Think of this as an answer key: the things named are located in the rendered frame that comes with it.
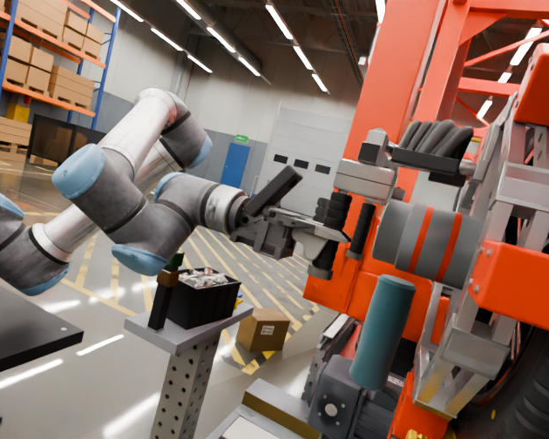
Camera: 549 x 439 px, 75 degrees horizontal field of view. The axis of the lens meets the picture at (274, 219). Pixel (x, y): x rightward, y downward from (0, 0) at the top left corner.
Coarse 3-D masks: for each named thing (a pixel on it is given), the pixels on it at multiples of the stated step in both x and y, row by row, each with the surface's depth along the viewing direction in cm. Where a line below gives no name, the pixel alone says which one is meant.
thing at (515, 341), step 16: (528, 160) 74; (512, 224) 84; (512, 240) 85; (480, 320) 83; (512, 336) 57; (528, 336) 44; (512, 352) 54; (512, 368) 47; (496, 384) 51; (480, 400) 55
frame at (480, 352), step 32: (512, 96) 57; (512, 128) 49; (544, 128) 50; (512, 160) 45; (544, 160) 45; (512, 192) 43; (544, 192) 42; (544, 224) 41; (448, 288) 90; (448, 320) 84; (512, 320) 43; (416, 352) 81; (448, 352) 46; (480, 352) 44; (416, 384) 62; (448, 384) 64; (480, 384) 47; (448, 416) 58
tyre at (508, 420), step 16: (544, 336) 40; (528, 352) 43; (544, 352) 39; (528, 368) 41; (544, 368) 38; (512, 384) 44; (528, 384) 40; (544, 384) 38; (496, 400) 48; (512, 400) 43; (528, 400) 40; (544, 400) 38; (464, 416) 61; (480, 416) 53; (496, 416) 46; (512, 416) 42; (528, 416) 40; (544, 416) 39; (464, 432) 58; (480, 432) 50; (496, 432) 45; (512, 432) 42; (528, 432) 40; (544, 432) 40
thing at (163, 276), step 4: (160, 272) 87; (164, 272) 87; (168, 272) 87; (172, 272) 87; (176, 272) 88; (160, 276) 87; (164, 276) 87; (168, 276) 86; (172, 276) 87; (176, 276) 89; (156, 280) 88; (160, 280) 87; (164, 280) 87; (168, 280) 87; (172, 280) 88; (176, 280) 89; (160, 284) 87; (164, 284) 87; (168, 284) 87; (172, 284) 88; (176, 284) 90
